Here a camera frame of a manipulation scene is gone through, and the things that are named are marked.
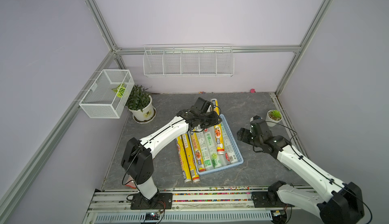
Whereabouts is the white green plastic wrap roll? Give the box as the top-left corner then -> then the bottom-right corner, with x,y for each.
204,129 -> 222,169
196,132 -> 214,171

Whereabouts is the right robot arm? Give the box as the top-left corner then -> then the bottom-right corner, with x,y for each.
237,116 -> 365,224

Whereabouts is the yellow plastic wrap roll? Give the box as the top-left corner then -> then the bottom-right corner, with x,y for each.
176,136 -> 192,183
211,99 -> 225,155
189,132 -> 206,172
181,133 -> 200,184

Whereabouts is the small potted succulent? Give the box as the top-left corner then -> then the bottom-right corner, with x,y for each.
265,110 -> 283,127

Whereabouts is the large potted green plant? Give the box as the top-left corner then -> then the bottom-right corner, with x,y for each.
125,85 -> 156,123

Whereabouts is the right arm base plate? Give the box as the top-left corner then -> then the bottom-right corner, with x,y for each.
251,191 -> 291,208

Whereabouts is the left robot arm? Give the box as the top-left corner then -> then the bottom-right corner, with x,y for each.
121,97 -> 222,200

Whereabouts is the light blue plastic basket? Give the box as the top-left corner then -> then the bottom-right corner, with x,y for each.
187,114 -> 244,176

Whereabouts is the white wire side basket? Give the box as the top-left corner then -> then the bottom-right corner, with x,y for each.
79,69 -> 134,119

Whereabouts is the white wire wall shelf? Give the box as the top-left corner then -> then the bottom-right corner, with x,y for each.
143,44 -> 235,77

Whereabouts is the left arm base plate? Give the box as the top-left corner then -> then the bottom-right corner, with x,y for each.
130,193 -> 173,210

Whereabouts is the green circuit board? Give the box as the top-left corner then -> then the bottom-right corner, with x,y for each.
143,212 -> 162,223

